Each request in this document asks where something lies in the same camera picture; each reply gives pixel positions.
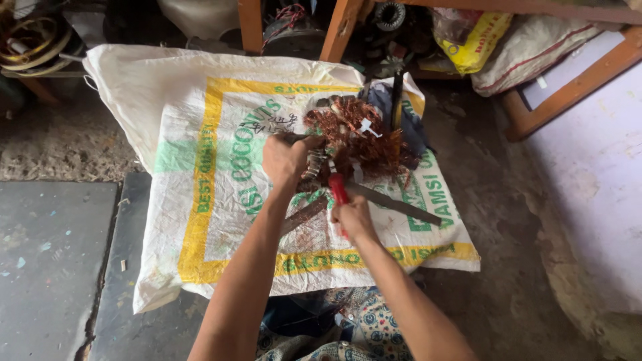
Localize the person's right hand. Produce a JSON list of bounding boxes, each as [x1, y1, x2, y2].
[[330, 196, 378, 244]]

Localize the rusty flat metal file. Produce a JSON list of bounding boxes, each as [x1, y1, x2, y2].
[[279, 193, 330, 237]]

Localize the white plastic tie piece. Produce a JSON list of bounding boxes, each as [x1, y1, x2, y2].
[[358, 118, 383, 139]]

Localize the flat grey metal file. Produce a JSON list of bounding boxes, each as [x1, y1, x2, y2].
[[345, 180, 443, 227]]

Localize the white printed woven sack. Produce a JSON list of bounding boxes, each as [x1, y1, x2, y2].
[[83, 44, 481, 315]]

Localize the red-handled screwdriver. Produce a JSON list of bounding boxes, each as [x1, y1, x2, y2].
[[326, 159, 353, 240]]

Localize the person's patterned floral clothing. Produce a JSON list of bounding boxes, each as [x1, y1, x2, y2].
[[255, 285, 418, 361]]

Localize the dark metal hand tool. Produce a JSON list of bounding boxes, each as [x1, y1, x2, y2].
[[279, 132, 314, 147]]

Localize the coiled wire hoops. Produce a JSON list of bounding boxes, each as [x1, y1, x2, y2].
[[0, 0, 86, 78]]

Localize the round metal stator ring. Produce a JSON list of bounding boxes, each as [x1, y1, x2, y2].
[[373, 1, 407, 32]]

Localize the white sack with red stripe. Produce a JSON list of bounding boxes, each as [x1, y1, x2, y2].
[[470, 14, 615, 98]]

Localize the metal motor stator core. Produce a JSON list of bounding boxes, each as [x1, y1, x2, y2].
[[297, 148, 332, 194]]

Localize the orange wooden table frame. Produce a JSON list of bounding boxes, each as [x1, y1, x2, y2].
[[237, 0, 642, 64]]

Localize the black metal rod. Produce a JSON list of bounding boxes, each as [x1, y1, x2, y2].
[[390, 70, 405, 132]]

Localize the lavender board with wooden frame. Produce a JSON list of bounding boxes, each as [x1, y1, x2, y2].
[[502, 25, 642, 317]]

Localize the dark blue cloth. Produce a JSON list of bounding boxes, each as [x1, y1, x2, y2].
[[366, 82, 433, 157]]

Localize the yellow plastic bag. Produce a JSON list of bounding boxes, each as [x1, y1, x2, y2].
[[432, 9, 514, 76]]

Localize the dark motor with red wire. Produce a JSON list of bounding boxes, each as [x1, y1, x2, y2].
[[261, 4, 328, 60]]

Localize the person's left hand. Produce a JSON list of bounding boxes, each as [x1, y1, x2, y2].
[[262, 133, 326, 194]]

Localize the plain white bag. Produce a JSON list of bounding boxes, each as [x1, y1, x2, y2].
[[156, 0, 241, 41]]

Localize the tangled copper wire bundle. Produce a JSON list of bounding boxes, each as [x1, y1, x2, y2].
[[301, 96, 419, 181]]

